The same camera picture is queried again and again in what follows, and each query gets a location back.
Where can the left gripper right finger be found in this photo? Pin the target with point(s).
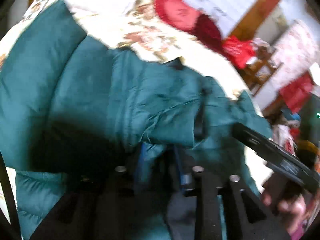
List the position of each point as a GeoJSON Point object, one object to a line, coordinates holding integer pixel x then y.
{"type": "Point", "coordinates": [206, 208]}

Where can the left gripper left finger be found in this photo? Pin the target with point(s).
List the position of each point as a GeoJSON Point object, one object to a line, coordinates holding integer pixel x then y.
{"type": "Point", "coordinates": [96, 186]}

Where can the green puffer jacket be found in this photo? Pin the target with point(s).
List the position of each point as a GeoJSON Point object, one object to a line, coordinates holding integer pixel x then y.
{"type": "Point", "coordinates": [105, 99]}

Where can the person's right hand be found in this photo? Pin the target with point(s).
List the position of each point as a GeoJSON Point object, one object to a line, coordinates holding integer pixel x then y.
{"type": "Point", "coordinates": [293, 206]}

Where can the wooden chair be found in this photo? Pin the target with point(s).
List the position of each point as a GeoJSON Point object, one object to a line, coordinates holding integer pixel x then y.
{"type": "Point", "coordinates": [260, 70]}

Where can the floral pink curtain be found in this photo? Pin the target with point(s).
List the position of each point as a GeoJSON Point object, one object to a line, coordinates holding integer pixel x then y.
{"type": "Point", "coordinates": [296, 51]}

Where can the red plastic bag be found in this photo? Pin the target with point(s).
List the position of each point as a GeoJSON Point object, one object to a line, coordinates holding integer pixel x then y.
{"type": "Point", "coordinates": [238, 52]}

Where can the dark red velvet cushion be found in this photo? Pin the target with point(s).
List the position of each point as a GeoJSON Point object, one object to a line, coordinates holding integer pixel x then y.
{"type": "Point", "coordinates": [208, 33]}

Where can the red heart-shaped cushion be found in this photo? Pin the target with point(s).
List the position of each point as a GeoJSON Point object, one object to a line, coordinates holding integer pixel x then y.
{"type": "Point", "coordinates": [177, 14]}

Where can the floral cream bed quilt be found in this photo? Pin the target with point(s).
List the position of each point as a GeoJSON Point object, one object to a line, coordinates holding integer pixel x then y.
{"type": "Point", "coordinates": [120, 22]}

